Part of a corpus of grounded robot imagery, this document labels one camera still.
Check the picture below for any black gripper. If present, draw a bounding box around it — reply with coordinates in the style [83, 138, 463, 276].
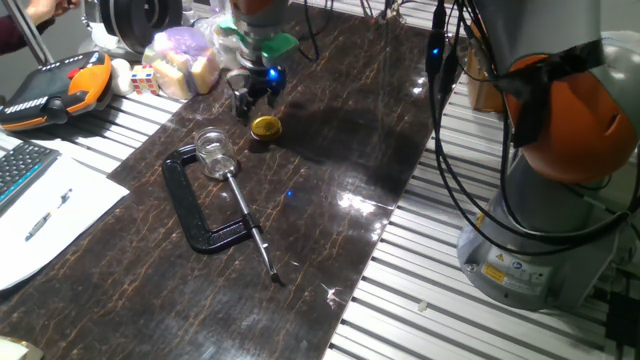
[227, 62, 281, 125]

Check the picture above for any yellow metal jar lid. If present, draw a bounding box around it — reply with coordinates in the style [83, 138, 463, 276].
[249, 115, 284, 144]

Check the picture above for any small clear glass jar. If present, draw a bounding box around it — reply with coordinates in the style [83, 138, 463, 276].
[193, 126, 241, 181]

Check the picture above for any person's bare hand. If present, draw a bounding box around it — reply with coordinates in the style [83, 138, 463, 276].
[24, 0, 82, 27]

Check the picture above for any yellow foam block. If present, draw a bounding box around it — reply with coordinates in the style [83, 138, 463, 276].
[190, 49, 222, 95]
[151, 58, 192, 100]

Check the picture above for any clear plastic bag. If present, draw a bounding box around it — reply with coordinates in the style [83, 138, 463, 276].
[193, 12, 244, 70]

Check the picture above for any purple plastic bag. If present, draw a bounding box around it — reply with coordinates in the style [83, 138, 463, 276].
[142, 25, 224, 101]

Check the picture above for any dark marble pattern mat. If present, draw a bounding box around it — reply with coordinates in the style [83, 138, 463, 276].
[0, 4, 466, 360]

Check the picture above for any Rubik's cube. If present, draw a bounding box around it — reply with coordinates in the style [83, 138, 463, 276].
[130, 64, 160, 96]

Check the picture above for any black C-clamp with steel screw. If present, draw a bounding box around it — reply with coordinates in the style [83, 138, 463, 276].
[161, 144, 284, 287]

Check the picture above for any white plush ball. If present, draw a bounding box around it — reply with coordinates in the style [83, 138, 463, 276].
[109, 58, 135, 97]

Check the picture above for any black filament spool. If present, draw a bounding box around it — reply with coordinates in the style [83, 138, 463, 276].
[99, 0, 184, 55]

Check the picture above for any orange black teach pendant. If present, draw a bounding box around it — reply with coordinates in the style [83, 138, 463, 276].
[0, 49, 114, 132]

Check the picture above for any open cardboard box with blocks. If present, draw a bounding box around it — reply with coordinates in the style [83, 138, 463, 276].
[465, 24, 506, 114]

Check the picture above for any white paper sheet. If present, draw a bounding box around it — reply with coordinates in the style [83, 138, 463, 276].
[0, 149, 130, 291]

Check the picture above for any black silver pen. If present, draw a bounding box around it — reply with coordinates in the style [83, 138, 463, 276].
[24, 188, 74, 243]

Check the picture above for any black computer keyboard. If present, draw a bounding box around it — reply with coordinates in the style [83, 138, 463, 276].
[0, 139, 61, 219]

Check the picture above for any green printed wrist mount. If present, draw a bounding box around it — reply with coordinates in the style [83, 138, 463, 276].
[217, 17, 300, 65]

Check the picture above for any black cable bundle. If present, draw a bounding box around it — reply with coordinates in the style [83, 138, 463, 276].
[299, 0, 640, 249]

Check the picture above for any upright aluminium post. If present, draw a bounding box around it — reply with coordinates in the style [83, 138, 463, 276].
[2, 0, 54, 66]

